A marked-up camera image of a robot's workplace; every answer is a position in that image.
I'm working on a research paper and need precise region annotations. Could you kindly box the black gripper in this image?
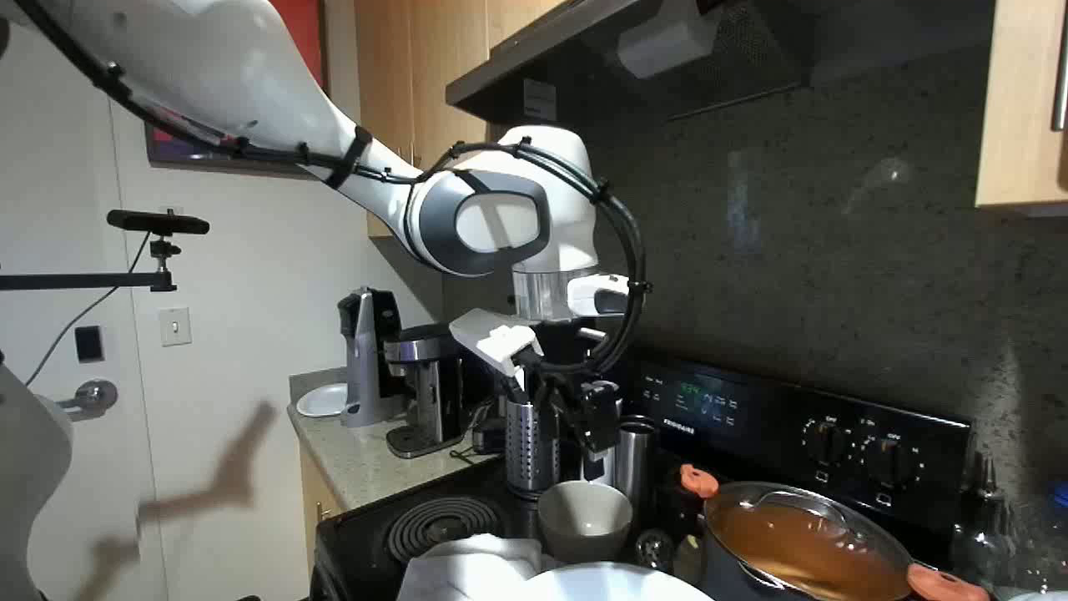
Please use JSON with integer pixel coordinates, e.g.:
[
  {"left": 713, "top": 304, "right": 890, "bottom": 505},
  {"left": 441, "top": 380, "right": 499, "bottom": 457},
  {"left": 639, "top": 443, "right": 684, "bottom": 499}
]
[{"left": 525, "top": 318, "right": 629, "bottom": 456}]

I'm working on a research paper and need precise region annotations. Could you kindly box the glass pot lid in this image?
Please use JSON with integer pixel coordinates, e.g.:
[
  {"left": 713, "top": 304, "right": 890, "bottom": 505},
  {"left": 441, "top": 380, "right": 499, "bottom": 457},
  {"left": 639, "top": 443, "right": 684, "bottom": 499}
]
[{"left": 706, "top": 478, "right": 917, "bottom": 601}]

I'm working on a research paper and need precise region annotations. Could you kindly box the stainless utensil holder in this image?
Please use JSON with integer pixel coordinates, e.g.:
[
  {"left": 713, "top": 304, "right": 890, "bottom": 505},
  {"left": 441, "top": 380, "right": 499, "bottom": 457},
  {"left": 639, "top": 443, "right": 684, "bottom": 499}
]
[{"left": 501, "top": 391, "right": 561, "bottom": 501}]

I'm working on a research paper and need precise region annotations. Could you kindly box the small stainless canister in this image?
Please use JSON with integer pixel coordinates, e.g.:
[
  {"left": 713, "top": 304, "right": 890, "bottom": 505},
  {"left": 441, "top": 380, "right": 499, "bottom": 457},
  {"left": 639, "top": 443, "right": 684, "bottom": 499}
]
[{"left": 607, "top": 416, "right": 660, "bottom": 507}]

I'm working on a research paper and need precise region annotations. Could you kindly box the black coffee maker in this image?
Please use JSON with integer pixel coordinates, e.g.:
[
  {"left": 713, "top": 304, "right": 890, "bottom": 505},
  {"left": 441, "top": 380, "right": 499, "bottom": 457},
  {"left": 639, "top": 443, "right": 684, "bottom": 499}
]
[{"left": 380, "top": 320, "right": 499, "bottom": 466}]

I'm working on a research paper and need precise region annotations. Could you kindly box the black coil burner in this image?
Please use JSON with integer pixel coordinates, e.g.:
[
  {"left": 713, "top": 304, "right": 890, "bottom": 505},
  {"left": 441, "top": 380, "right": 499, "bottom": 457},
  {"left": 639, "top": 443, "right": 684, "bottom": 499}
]
[{"left": 380, "top": 490, "right": 514, "bottom": 568}]

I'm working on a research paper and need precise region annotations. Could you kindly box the white plate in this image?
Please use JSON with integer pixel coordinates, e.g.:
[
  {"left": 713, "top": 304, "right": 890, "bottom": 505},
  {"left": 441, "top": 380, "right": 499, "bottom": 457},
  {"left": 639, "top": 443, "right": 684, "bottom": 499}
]
[{"left": 517, "top": 557, "right": 718, "bottom": 601}]

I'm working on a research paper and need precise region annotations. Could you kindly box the black electric stove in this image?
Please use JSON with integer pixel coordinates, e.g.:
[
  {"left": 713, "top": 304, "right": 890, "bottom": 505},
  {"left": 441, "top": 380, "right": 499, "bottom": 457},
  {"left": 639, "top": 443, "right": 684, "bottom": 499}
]
[{"left": 306, "top": 352, "right": 978, "bottom": 601}]

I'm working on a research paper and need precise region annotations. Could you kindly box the grey electric kettle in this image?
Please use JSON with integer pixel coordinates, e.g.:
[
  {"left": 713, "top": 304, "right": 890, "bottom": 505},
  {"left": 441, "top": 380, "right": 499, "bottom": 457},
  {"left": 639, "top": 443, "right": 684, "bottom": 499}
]
[{"left": 334, "top": 283, "right": 409, "bottom": 432}]

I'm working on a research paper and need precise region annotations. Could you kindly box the small white dish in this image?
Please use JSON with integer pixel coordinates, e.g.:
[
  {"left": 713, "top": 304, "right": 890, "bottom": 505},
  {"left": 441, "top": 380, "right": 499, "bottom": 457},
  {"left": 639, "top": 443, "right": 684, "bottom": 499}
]
[{"left": 290, "top": 380, "right": 354, "bottom": 423}]

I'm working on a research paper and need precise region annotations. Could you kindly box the black range hood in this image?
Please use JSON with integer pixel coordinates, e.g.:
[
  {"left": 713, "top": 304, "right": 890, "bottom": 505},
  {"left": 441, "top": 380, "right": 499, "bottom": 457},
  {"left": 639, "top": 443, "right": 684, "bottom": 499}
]
[{"left": 443, "top": 0, "right": 996, "bottom": 128}]

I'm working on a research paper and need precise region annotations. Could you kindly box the dark glass bottle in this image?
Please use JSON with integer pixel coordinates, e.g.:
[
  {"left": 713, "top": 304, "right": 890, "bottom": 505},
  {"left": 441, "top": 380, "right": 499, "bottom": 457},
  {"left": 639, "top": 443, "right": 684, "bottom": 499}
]
[{"left": 949, "top": 447, "right": 1017, "bottom": 595}]

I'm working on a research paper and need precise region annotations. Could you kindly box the black door lock plate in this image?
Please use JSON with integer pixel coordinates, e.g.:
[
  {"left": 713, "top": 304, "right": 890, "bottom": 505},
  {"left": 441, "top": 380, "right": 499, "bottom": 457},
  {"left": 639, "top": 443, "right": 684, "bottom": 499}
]
[{"left": 72, "top": 320, "right": 108, "bottom": 369}]

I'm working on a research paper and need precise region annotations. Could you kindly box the light wooden cabinet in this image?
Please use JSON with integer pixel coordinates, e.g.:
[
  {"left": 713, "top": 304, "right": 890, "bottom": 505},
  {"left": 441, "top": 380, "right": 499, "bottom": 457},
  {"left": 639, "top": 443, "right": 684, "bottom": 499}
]
[{"left": 973, "top": 0, "right": 1068, "bottom": 216}]

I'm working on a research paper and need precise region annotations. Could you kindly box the grey rounded object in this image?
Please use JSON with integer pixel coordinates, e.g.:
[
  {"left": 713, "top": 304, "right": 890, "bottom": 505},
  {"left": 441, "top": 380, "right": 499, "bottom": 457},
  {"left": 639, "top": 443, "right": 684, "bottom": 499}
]
[{"left": 0, "top": 352, "right": 77, "bottom": 601}]

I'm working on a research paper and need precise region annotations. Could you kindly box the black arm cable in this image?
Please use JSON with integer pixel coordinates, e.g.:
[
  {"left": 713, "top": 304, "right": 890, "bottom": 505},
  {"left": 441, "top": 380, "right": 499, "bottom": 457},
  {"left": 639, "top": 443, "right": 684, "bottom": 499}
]
[{"left": 11, "top": 0, "right": 653, "bottom": 377}]

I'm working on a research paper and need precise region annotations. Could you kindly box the wooden wall cabinet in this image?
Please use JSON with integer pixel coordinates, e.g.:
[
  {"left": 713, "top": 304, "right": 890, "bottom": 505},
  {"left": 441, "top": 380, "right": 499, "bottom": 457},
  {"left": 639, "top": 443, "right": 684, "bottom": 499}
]
[{"left": 352, "top": 0, "right": 563, "bottom": 243}]

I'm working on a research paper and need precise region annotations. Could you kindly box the white light switch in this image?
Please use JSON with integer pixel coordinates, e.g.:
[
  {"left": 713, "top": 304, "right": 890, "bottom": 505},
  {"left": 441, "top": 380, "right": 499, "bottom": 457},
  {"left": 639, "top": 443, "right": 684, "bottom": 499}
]
[{"left": 156, "top": 304, "right": 198, "bottom": 352}]

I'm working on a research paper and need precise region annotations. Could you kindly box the black camera on stand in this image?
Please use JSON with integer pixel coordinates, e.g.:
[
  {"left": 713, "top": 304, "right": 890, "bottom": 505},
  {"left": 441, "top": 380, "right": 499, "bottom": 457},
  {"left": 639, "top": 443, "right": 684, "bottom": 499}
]
[{"left": 103, "top": 209, "right": 213, "bottom": 240}]

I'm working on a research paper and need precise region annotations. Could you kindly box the silver door handle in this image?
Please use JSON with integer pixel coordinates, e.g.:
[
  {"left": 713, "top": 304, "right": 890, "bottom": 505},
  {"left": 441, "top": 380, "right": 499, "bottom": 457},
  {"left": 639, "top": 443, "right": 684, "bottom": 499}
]
[{"left": 51, "top": 377, "right": 125, "bottom": 423}]

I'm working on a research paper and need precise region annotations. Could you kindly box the thin camera cable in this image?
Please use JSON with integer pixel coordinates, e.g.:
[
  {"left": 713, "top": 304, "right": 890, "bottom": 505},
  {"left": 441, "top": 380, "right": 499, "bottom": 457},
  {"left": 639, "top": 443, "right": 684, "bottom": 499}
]
[{"left": 19, "top": 230, "right": 156, "bottom": 391}]

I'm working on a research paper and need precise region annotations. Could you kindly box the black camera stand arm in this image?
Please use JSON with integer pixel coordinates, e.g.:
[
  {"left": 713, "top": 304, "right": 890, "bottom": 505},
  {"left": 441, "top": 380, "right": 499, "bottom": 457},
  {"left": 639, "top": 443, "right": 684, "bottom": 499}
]
[{"left": 0, "top": 233, "right": 185, "bottom": 299}]

